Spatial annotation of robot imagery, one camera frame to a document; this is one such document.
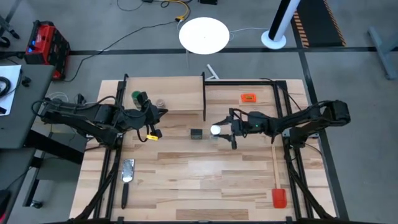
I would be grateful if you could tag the grey desk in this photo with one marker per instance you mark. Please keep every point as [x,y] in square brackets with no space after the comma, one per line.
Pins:
[28,109]

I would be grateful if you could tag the black caster wheel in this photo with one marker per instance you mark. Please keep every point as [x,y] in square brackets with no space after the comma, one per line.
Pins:
[36,204]

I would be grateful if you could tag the grey metal table leg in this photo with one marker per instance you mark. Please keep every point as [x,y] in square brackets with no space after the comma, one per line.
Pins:
[382,46]

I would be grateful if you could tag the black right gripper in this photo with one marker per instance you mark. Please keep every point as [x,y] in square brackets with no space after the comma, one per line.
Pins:
[253,124]

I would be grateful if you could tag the black floor box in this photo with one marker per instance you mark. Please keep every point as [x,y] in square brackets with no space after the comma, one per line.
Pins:
[207,1]

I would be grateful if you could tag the black desk leg frame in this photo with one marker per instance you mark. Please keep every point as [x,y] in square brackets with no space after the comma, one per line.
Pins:
[56,149]

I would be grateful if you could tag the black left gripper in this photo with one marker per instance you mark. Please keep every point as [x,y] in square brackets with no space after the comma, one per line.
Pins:
[140,119]

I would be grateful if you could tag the wooden shelf with black legs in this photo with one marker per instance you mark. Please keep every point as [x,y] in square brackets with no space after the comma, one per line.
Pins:
[180,93]

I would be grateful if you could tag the flat orange packet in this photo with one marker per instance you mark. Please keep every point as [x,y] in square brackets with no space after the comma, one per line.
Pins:
[248,98]

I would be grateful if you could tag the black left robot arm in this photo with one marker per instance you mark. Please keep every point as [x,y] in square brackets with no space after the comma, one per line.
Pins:
[77,115]

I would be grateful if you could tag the black office chair base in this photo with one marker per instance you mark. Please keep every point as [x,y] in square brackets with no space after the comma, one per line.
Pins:
[4,42]

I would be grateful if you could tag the white round disc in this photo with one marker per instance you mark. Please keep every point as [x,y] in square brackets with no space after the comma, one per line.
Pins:
[204,35]

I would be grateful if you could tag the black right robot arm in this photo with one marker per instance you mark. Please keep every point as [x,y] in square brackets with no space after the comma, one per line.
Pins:
[298,119]

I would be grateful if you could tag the green-lid spice jar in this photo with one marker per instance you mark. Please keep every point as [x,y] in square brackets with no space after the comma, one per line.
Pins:
[135,96]

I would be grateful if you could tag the small glass spice jar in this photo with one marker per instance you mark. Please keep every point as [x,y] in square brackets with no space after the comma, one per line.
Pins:
[160,103]

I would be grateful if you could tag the white and black tower pillar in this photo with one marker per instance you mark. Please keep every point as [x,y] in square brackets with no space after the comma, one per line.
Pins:
[281,21]

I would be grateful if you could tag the black mat with orange stripes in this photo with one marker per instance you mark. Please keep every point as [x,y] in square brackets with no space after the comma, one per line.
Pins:
[317,21]

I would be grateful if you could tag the black square spice tin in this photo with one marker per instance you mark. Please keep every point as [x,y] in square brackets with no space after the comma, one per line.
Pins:
[196,133]

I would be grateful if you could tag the white paper sheet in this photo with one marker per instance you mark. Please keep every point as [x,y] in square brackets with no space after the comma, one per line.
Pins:
[12,71]

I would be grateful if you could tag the red and black tool box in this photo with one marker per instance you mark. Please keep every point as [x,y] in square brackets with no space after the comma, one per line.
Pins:
[46,46]

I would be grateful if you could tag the black rounded object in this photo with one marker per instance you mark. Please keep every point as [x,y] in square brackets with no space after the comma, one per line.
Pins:
[3,202]

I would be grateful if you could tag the yellow tag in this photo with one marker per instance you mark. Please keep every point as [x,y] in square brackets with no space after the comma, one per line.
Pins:
[152,137]

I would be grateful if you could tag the black metal table frame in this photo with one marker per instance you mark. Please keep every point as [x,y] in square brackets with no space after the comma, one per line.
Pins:
[242,82]

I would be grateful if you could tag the white-lid spice jar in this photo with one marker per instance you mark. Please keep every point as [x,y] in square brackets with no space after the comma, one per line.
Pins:
[215,129]

